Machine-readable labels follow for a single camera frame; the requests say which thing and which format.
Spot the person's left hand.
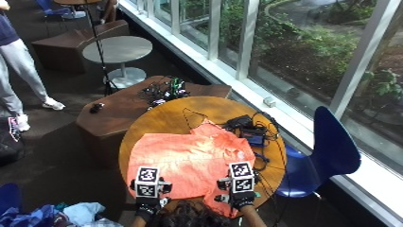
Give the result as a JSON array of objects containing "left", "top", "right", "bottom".
[{"left": 130, "top": 178, "right": 175, "bottom": 222}]

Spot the person's right hand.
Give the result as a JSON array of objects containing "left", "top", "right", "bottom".
[{"left": 215, "top": 177, "right": 259, "bottom": 212}]

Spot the white marker cube right glove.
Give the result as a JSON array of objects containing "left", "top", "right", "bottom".
[{"left": 228, "top": 161, "right": 257, "bottom": 194}]

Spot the white marker cube glove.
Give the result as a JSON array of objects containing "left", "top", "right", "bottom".
[
  {"left": 135, "top": 166, "right": 163, "bottom": 199},
  {"left": 228, "top": 161, "right": 257, "bottom": 194}
]

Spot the white marker cube left glove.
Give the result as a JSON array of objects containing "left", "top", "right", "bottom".
[{"left": 135, "top": 166, "right": 163, "bottom": 199}]

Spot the light blue cloth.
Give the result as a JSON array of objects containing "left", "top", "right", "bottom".
[{"left": 62, "top": 201, "right": 107, "bottom": 227}]

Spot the orange shirt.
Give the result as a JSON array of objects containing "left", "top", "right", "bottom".
[{"left": 126, "top": 118, "right": 259, "bottom": 219}]

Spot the blue box device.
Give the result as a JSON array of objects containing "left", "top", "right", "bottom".
[{"left": 240, "top": 126, "right": 269, "bottom": 148}]

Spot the black box device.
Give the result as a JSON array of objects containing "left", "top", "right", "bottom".
[{"left": 225, "top": 114, "right": 255, "bottom": 130}]

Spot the blue plastic chair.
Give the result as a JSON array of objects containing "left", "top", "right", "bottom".
[
  {"left": 35, "top": 0, "right": 88, "bottom": 21},
  {"left": 275, "top": 105, "right": 364, "bottom": 203}
]

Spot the pile of blue clothes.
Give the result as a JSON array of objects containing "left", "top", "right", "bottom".
[{"left": 0, "top": 201, "right": 124, "bottom": 227}]

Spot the brown wooden bench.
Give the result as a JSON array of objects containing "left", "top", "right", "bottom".
[
  {"left": 75, "top": 75, "right": 233, "bottom": 166},
  {"left": 31, "top": 19, "right": 132, "bottom": 76}
]

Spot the small white block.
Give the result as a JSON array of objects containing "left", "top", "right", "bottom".
[{"left": 263, "top": 96, "right": 279, "bottom": 109}]

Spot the small black gadget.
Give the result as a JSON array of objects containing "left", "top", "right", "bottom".
[{"left": 88, "top": 102, "right": 107, "bottom": 114}]

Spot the black bag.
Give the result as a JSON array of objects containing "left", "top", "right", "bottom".
[{"left": 0, "top": 115, "right": 29, "bottom": 167}]

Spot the grey round side table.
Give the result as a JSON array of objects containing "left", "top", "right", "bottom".
[{"left": 82, "top": 35, "right": 155, "bottom": 90}]

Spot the black tripod stand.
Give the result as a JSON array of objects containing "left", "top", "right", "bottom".
[{"left": 83, "top": 0, "right": 122, "bottom": 97}]

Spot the black cables tangle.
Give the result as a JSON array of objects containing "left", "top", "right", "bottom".
[{"left": 249, "top": 110, "right": 293, "bottom": 198}]

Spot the thin black cord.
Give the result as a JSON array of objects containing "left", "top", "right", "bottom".
[{"left": 182, "top": 107, "right": 211, "bottom": 131}]

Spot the cable bundle with green gadgets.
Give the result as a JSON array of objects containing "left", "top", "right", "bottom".
[{"left": 140, "top": 75, "right": 194, "bottom": 111}]

